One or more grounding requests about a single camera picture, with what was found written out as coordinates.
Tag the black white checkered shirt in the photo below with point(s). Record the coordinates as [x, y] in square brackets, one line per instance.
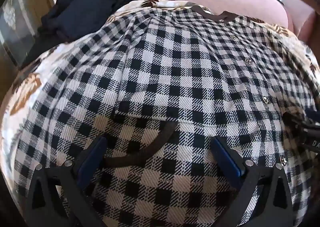
[175, 71]

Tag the brown wooden bed frame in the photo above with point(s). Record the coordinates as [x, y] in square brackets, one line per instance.
[311, 34]

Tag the wooden framed window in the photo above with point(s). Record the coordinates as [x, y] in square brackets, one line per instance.
[17, 19]

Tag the small pink pillow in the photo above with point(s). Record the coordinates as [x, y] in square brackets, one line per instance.
[298, 7]

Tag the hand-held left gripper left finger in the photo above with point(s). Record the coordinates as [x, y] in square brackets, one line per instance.
[91, 160]

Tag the leaf print fleece blanket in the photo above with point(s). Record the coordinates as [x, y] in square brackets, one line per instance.
[27, 86]

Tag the dark navy clothes pile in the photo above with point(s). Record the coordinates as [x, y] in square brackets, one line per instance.
[82, 4]

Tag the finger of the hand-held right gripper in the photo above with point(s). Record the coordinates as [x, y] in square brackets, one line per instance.
[296, 121]

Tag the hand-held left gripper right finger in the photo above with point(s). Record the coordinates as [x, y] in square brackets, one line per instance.
[228, 158]

